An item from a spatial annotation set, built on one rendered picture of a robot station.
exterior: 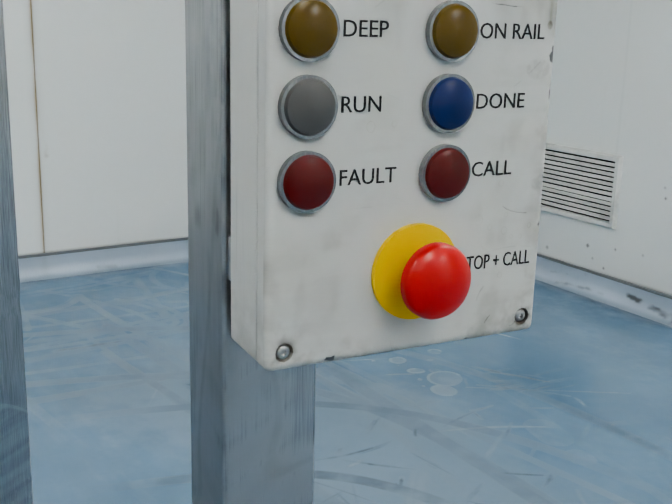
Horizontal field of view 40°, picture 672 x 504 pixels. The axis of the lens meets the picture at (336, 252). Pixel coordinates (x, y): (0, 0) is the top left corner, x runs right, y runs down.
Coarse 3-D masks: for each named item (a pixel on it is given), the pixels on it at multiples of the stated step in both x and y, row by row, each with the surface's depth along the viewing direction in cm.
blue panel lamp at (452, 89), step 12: (444, 84) 47; (456, 84) 47; (432, 96) 47; (444, 96) 47; (456, 96) 47; (468, 96) 48; (432, 108) 47; (444, 108) 47; (456, 108) 47; (468, 108) 48; (444, 120) 47; (456, 120) 48
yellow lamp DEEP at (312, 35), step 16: (304, 0) 42; (288, 16) 42; (304, 16) 42; (320, 16) 43; (288, 32) 42; (304, 32) 42; (320, 32) 43; (336, 32) 43; (304, 48) 43; (320, 48) 43
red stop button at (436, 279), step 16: (416, 256) 46; (432, 256) 46; (448, 256) 47; (464, 256) 48; (416, 272) 46; (432, 272) 46; (448, 272) 47; (464, 272) 47; (400, 288) 47; (416, 288) 46; (432, 288) 47; (448, 288) 47; (464, 288) 48; (416, 304) 47; (432, 304) 47; (448, 304) 47
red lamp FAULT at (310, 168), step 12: (312, 156) 44; (288, 168) 44; (300, 168) 44; (312, 168) 44; (324, 168) 45; (288, 180) 44; (300, 180) 44; (312, 180) 44; (324, 180) 45; (288, 192) 44; (300, 192) 44; (312, 192) 45; (324, 192) 45; (300, 204) 45; (312, 204) 45
